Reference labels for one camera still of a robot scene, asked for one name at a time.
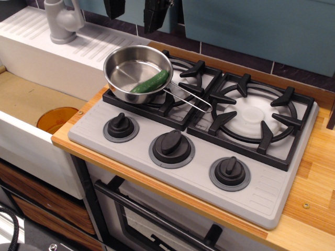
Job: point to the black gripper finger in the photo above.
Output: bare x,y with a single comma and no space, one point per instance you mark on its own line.
114,8
154,14

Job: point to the stainless steel pan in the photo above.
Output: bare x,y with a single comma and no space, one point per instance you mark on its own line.
130,66

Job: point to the green toy pickle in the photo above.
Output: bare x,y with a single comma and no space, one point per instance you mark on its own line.
152,84

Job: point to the black left stove knob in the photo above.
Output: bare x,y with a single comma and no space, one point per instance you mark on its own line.
121,129

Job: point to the black stove knob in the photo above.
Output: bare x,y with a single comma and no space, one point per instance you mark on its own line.
121,129
230,174
172,150

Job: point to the black middle stove knob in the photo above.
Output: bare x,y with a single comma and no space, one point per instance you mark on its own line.
172,150

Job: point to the black right stove knob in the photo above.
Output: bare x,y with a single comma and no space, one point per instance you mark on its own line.
230,174

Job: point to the grey toy stove top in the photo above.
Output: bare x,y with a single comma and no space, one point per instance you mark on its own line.
261,202

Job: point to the grey toy faucet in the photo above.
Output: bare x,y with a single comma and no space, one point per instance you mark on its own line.
63,23

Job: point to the black left burner grate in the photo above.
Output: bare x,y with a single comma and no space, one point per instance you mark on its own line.
166,109

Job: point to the black burner grate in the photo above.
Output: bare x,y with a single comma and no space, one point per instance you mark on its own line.
166,109
265,123

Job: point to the white toy sink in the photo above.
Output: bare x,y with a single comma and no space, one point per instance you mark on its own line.
37,76

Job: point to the orange plastic plate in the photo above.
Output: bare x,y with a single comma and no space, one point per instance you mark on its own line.
54,119

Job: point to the teal cabinet right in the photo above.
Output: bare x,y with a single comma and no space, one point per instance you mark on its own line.
295,33

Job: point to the black right burner grate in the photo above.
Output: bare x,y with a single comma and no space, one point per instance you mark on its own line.
265,123

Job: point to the wooden drawer front upper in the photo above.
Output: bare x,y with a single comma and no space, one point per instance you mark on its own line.
65,207

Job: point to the wooden drawer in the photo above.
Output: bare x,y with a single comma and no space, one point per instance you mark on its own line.
65,207
52,223

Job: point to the white oven door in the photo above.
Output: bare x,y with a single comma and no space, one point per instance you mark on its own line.
147,221

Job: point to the wooden drawer front lower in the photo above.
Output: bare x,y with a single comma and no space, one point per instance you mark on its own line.
52,223

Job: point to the black oven door handle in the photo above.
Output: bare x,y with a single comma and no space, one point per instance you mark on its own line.
111,190

